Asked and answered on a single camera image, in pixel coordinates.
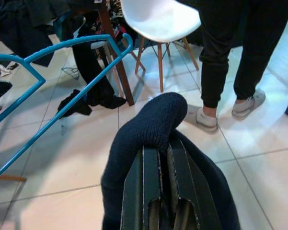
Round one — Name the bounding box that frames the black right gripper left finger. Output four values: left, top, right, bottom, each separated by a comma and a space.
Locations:
101, 92, 189, 230

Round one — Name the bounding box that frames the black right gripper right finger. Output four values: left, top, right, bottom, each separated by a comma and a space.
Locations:
167, 130, 242, 230

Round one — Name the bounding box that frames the blue plastic hanger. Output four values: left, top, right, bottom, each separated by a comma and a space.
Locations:
0, 33, 134, 185

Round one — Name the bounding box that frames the black cloth garment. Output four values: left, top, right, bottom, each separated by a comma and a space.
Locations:
57, 43, 127, 118

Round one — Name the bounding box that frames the person in black trousers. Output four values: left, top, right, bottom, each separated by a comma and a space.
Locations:
181, 0, 288, 134

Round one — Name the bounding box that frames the white plastic shell chair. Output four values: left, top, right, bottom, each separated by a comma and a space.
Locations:
119, 0, 202, 93

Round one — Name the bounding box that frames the printed black white cloth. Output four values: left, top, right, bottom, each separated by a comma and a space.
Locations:
105, 0, 125, 36

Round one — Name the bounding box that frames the dark grey garment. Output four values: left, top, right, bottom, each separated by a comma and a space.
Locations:
0, 0, 74, 67

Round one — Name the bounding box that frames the silver wire hanger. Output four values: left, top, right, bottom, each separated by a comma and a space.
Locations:
61, 67, 80, 81

